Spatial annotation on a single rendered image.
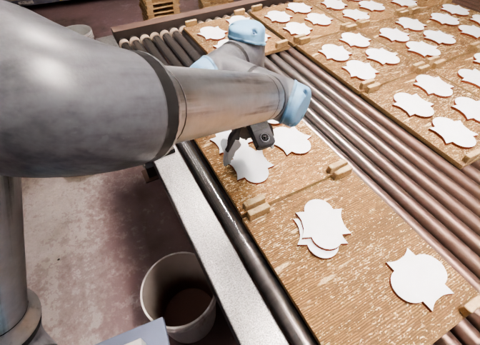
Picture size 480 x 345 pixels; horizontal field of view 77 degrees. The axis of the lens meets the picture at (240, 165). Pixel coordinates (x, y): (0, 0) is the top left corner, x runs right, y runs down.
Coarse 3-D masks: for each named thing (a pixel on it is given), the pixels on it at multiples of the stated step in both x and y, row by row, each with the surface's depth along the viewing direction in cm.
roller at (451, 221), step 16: (272, 64) 126; (320, 112) 106; (336, 128) 101; (368, 144) 94; (384, 160) 90; (400, 176) 86; (416, 192) 82; (432, 208) 79; (448, 224) 76; (464, 224) 75; (464, 240) 74
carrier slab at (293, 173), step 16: (304, 128) 97; (208, 144) 92; (320, 144) 92; (208, 160) 88; (272, 160) 88; (288, 160) 88; (304, 160) 88; (320, 160) 88; (336, 160) 88; (224, 176) 83; (272, 176) 83; (288, 176) 83; (304, 176) 83; (320, 176) 83; (240, 192) 80; (256, 192) 80; (272, 192) 80; (288, 192) 80; (240, 208) 76
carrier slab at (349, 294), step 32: (320, 192) 80; (352, 192) 80; (256, 224) 73; (288, 224) 73; (352, 224) 73; (384, 224) 73; (288, 256) 68; (352, 256) 68; (384, 256) 68; (288, 288) 63; (320, 288) 63; (352, 288) 63; (384, 288) 63; (320, 320) 59; (352, 320) 59; (384, 320) 59; (416, 320) 59; (448, 320) 59
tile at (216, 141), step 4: (224, 132) 94; (228, 132) 94; (216, 136) 93; (220, 136) 93; (224, 136) 93; (228, 136) 93; (212, 140) 92; (216, 140) 92; (220, 140) 92; (240, 140) 92; (244, 140) 92; (248, 140) 92; (216, 144) 91; (220, 144) 90; (244, 144) 90; (248, 144) 90; (220, 148) 89; (220, 152) 88
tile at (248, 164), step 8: (240, 152) 87; (248, 152) 87; (256, 152) 87; (232, 160) 85; (240, 160) 85; (248, 160) 85; (256, 160) 85; (264, 160) 86; (240, 168) 83; (248, 168) 84; (256, 168) 84; (264, 168) 84; (240, 176) 82; (248, 176) 82; (256, 176) 82; (264, 176) 82
